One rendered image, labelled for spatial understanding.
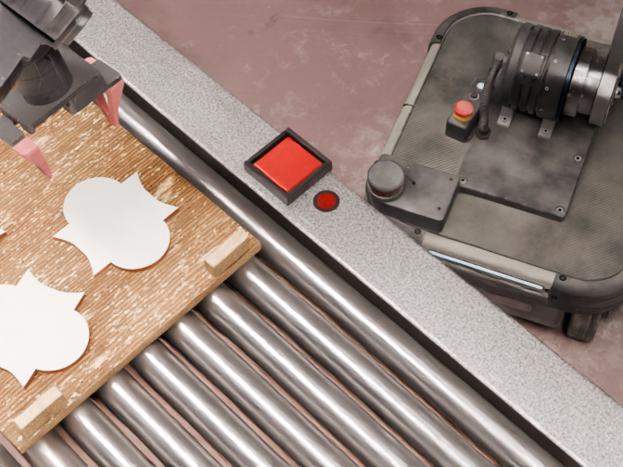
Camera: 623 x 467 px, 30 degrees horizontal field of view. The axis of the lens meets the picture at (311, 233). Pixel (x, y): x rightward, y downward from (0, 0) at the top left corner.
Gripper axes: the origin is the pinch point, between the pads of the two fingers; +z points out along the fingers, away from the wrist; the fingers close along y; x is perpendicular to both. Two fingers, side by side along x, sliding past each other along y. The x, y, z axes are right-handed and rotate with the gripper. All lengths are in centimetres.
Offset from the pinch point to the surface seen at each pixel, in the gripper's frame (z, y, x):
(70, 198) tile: 6.2, -3.8, 0.6
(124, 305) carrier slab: 10.2, -8.4, -13.9
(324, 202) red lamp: 14.6, 17.6, -18.2
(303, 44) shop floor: 89, 85, 81
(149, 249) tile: 9.0, -1.9, -11.1
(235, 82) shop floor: 87, 66, 84
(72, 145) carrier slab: 5.8, 1.6, 7.3
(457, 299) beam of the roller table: 19.3, 18.7, -37.7
